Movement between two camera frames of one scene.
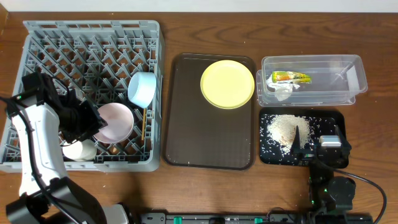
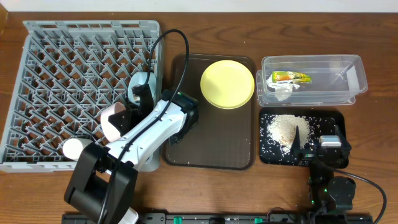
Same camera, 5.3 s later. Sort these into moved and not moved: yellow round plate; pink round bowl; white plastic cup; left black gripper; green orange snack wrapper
Moved: pink round bowl; left black gripper
Not moved: white plastic cup; green orange snack wrapper; yellow round plate
